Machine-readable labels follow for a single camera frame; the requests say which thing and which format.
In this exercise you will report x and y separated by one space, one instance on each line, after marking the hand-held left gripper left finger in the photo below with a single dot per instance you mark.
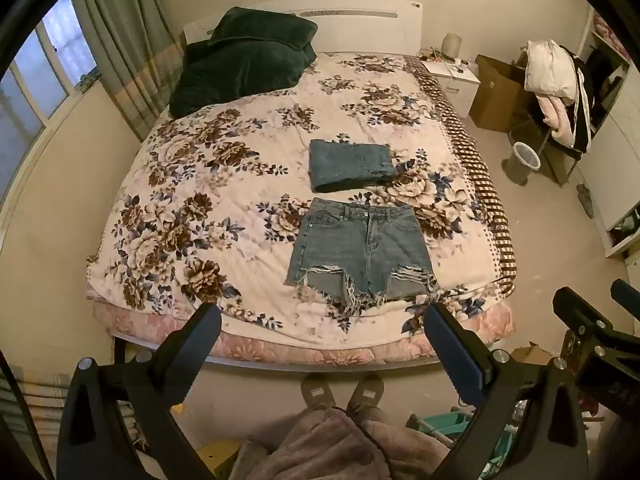
192 345

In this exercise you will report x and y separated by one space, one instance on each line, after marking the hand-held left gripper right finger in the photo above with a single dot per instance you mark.
452 355

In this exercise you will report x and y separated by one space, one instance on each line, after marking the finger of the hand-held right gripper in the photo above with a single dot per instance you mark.
625 292
582 312

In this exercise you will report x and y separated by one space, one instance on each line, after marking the ripped denim shorts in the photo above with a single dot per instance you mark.
361 252

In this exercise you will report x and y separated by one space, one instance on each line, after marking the denim pants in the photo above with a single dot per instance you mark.
349 164

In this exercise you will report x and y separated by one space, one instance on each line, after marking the teal plastic crate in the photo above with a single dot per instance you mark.
450 422

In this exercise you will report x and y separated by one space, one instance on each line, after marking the person's right slipper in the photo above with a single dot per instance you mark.
365 394

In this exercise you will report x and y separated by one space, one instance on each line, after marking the person's slipper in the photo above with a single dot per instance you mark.
319 394
365 394

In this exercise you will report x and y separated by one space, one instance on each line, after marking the pink floral mattress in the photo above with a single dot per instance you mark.
310 347

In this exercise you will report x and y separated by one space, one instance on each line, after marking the person's left slipper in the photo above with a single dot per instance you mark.
319 394

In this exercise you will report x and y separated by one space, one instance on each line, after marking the white wardrobe shelf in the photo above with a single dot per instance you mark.
612 150

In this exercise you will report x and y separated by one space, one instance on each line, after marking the person's legs and slippers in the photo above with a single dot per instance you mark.
335 447

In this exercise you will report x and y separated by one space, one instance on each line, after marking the white mesh waste bin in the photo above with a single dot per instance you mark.
525 160

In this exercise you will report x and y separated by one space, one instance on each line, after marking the bed with floral quilt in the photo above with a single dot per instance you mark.
280 180

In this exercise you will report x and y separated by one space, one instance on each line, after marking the chair with piled clothes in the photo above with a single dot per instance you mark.
557 95

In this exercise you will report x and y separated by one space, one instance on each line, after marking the brown cardboard box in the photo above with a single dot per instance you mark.
500 92

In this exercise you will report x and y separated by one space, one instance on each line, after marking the white nightstand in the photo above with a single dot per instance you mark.
452 80

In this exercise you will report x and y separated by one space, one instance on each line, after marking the dark green velvet pillow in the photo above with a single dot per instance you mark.
240 60

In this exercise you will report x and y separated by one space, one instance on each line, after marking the striped green curtain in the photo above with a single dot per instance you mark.
130 55

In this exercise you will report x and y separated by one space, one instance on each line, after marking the white round lamp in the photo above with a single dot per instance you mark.
452 44

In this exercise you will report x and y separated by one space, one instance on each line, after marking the window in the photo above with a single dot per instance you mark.
40 80

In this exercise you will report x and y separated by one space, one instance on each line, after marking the white bed headboard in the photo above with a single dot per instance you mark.
345 25

